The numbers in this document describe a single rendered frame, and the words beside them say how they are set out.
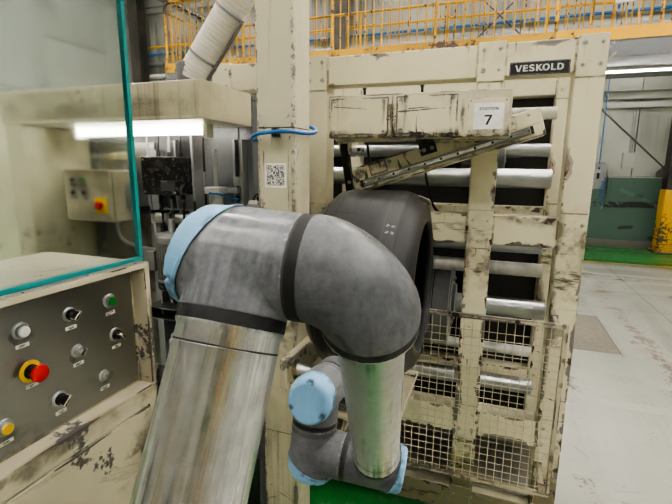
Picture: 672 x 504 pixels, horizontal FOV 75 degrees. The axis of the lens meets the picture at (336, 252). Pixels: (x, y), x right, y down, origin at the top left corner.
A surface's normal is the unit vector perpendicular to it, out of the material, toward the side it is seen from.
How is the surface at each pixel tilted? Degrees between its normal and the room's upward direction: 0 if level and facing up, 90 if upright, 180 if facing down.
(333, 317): 115
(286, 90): 90
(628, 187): 90
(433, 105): 90
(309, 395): 77
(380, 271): 67
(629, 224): 90
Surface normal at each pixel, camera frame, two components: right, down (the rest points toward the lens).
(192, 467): 0.18, -0.18
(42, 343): 0.94, 0.07
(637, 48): -0.33, 0.18
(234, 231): -0.15, -0.49
